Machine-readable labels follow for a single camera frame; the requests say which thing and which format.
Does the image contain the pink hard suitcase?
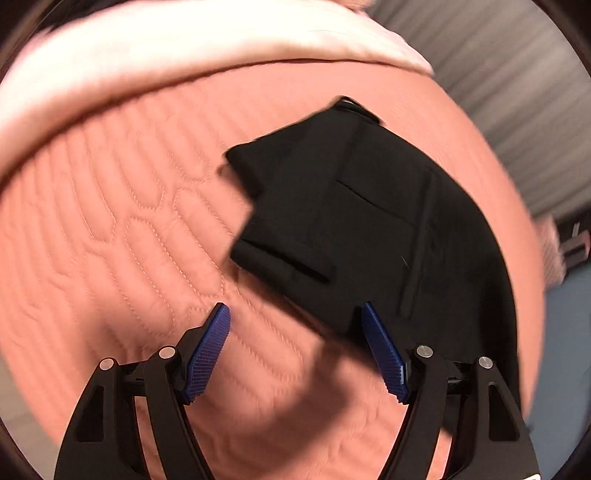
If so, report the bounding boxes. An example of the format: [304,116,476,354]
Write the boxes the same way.
[535,214,567,290]

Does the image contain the light pink folded blanket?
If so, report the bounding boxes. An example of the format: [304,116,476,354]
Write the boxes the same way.
[1,1,433,173]

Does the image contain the black pants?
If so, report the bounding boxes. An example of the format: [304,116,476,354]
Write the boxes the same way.
[225,97,520,394]

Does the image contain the grey pleated curtain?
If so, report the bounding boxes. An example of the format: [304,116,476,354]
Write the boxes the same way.
[370,1,590,218]

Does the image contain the black hard suitcase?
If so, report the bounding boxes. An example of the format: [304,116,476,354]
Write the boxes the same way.
[558,211,590,273]

